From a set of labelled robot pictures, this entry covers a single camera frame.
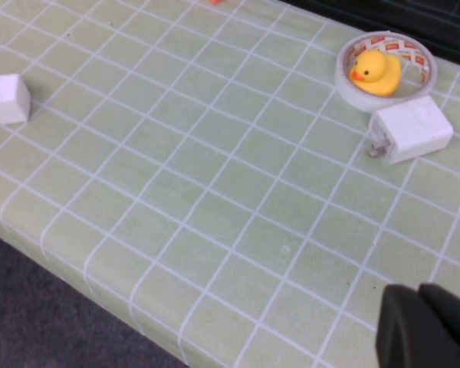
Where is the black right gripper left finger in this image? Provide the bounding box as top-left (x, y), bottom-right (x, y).
top-left (375, 284), bottom-right (460, 368)

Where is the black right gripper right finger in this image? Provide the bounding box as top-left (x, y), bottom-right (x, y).
top-left (419, 282), bottom-right (460, 356)

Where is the white plug charger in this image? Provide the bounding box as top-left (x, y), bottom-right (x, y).
top-left (367, 95), bottom-right (455, 166)

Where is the clear tape roll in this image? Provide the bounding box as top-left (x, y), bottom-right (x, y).
top-left (333, 31), bottom-right (439, 113)

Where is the yellow rubber duck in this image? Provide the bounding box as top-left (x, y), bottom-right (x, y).
top-left (348, 48), bottom-right (403, 97)

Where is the green checked tablecloth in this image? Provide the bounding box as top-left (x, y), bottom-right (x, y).
top-left (0, 0), bottom-right (460, 368)

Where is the white cube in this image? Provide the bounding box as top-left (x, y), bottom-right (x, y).
top-left (0, 73), bottom-right (32, 126)

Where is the black wire dish rack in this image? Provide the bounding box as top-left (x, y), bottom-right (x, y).
top-left (281, 0), bottom-right (460, 73)

